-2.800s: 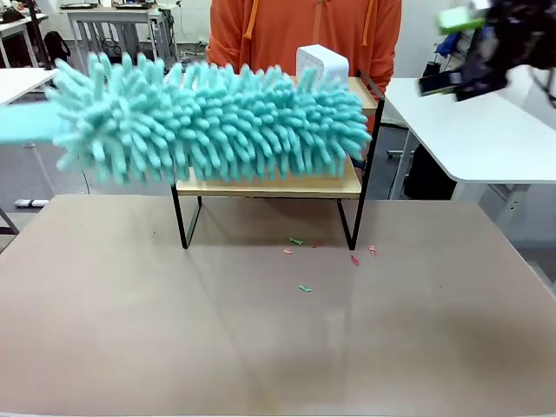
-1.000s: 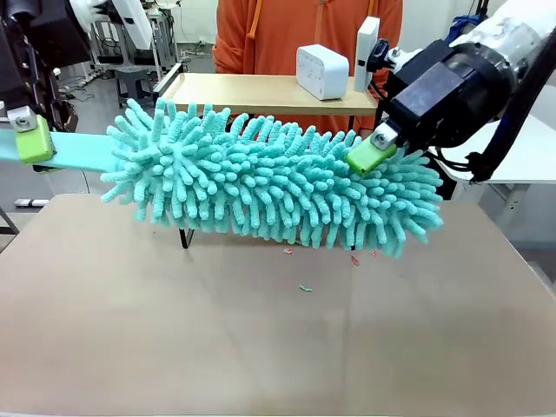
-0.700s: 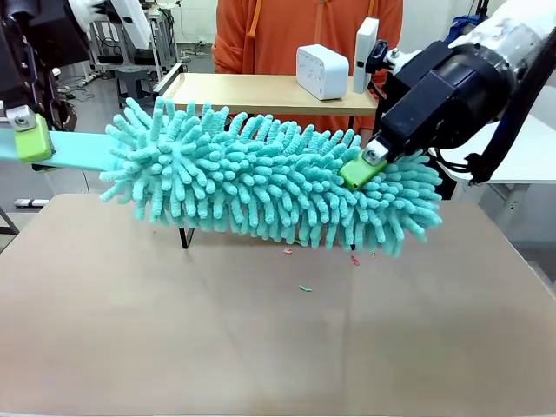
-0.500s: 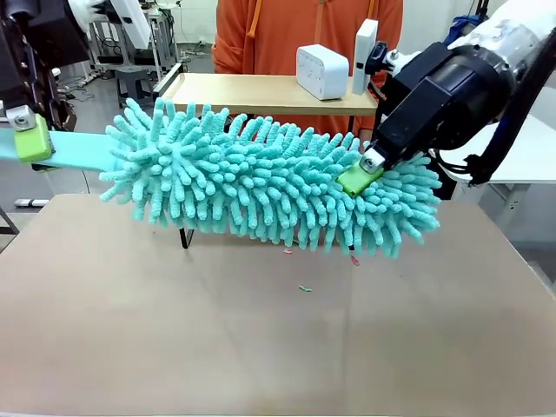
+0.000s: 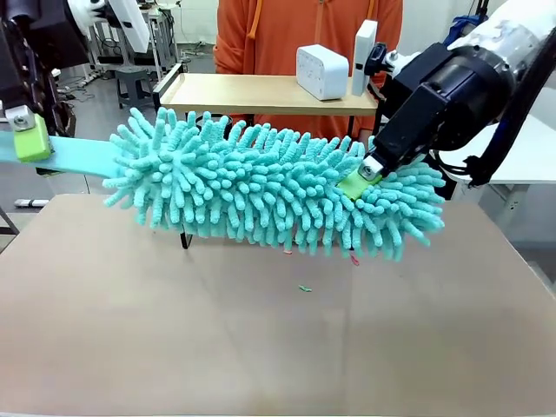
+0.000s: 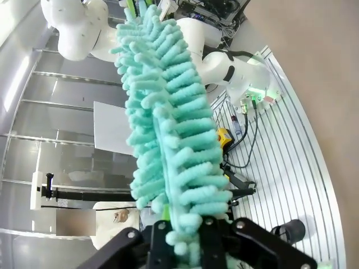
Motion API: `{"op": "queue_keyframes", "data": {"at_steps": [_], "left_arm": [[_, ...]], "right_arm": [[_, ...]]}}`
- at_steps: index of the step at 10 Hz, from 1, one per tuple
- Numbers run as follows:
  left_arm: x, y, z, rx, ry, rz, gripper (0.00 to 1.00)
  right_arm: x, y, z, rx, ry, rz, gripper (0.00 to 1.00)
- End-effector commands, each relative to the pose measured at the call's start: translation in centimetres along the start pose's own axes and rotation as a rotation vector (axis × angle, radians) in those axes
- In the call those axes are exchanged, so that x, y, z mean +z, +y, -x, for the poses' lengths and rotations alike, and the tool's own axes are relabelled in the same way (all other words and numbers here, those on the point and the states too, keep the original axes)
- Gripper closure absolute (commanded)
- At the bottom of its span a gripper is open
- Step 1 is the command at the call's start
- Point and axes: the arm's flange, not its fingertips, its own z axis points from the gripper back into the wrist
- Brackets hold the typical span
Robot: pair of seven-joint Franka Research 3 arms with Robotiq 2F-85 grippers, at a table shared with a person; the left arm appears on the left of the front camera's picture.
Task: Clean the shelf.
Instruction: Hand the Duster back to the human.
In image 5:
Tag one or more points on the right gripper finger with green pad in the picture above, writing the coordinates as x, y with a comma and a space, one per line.
412, 126
417, 69

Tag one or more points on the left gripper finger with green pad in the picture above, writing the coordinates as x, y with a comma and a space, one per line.
65, 119
30, 139

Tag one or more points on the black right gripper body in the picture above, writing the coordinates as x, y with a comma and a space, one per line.
488, 87

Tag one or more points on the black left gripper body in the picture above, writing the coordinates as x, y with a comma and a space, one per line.
52, 35

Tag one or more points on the tall white box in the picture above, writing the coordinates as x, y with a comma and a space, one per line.
364, 56

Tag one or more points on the white digital clock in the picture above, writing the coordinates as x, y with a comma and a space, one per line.
323, 71

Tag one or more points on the teal chenille duster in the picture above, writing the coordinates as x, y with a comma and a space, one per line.
260, 182

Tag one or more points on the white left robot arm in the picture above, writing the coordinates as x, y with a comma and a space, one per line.
126, 21

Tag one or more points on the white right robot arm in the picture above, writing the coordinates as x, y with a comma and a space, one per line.
512, 30

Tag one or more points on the blue cloth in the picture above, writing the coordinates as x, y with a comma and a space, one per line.
460, 30

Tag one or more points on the white power strip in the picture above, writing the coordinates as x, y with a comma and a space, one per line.
30, 202

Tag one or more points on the large white rounded table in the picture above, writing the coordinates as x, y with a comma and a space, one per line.
530, 147

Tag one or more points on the grey plastic stool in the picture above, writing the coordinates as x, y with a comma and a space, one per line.
134, 80

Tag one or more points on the orange hoodie torso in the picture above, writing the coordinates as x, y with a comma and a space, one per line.
282, 35

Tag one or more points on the long orange scrap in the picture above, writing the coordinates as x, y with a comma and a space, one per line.
355, 260

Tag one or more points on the green paper scrap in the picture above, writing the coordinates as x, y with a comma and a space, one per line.
304, 288

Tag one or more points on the white frame workbench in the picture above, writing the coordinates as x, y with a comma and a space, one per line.
157, 43

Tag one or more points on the black frame wooden two-tier shelf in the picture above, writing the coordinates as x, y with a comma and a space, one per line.
243, 93

